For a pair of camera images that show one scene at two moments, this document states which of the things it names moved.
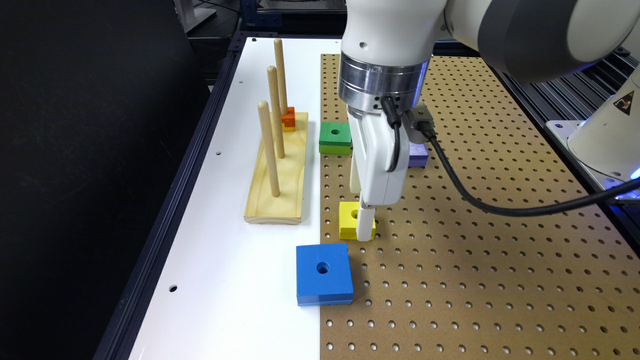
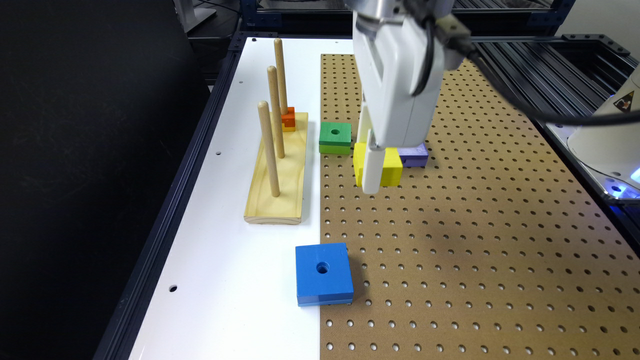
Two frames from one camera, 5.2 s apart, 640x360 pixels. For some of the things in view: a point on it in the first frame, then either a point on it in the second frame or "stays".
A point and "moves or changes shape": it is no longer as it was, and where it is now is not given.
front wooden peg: [268, 140] stays
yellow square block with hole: [348, 221] moves or changes shape
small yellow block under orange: [288, 128] stays
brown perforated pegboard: [449, 278] stays
